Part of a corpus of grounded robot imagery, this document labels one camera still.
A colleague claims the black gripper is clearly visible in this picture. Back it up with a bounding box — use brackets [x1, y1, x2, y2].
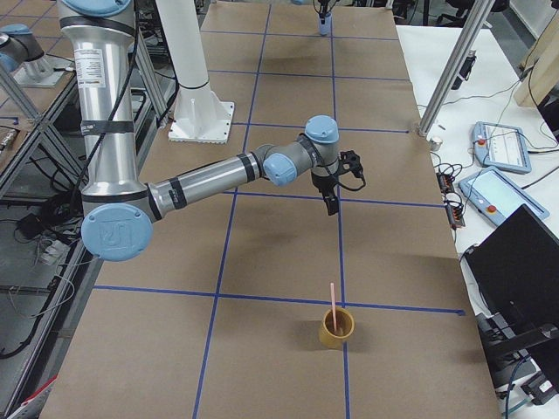
[311, 169, 338, 216]

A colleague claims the pink chopstick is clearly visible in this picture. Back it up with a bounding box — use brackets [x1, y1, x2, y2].
[329, 282, 338, 335]

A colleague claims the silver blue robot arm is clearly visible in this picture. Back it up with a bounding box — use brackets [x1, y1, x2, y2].
[59, 1, 342, 261]

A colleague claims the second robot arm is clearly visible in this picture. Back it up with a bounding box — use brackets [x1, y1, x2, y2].
[1, 24, 63, 88]

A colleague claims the yellow cup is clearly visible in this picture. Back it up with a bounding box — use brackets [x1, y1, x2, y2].
[318, 307, 355, 350]

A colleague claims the blue cup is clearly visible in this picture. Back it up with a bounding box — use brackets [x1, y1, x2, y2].
[318, 12, 332, 36]

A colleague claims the small metal cylinder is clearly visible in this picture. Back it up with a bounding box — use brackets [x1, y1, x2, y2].
[429, 136, 443, 152]

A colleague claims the black power strip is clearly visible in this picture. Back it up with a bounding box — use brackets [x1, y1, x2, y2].
[436, 172, 466, 230]

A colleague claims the brown paper table cover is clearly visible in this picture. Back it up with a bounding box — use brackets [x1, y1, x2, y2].
[42, 2, 500, 418]

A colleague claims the near teach pendant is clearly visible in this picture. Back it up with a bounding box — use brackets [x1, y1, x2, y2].
[459, 167, 549, 226]

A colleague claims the teach pendant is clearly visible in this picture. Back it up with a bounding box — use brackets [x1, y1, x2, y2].
[459, 167, 549, 226]
[472, 121, 532, 175]

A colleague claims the far teach pendant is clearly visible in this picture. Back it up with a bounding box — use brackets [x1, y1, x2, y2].
[472, 121, 532, 175]

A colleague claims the black laptop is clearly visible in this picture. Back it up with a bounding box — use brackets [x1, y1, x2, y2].
[464, 204, 559, 346]

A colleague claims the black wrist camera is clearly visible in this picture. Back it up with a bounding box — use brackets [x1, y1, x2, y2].
[338, 150, 363, 178]

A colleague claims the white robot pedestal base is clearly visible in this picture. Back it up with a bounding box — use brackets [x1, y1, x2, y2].
[156, 0, 235, 144]

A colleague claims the aluminium frame post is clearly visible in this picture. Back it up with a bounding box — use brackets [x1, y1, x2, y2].
[418, 0, 494, 137]

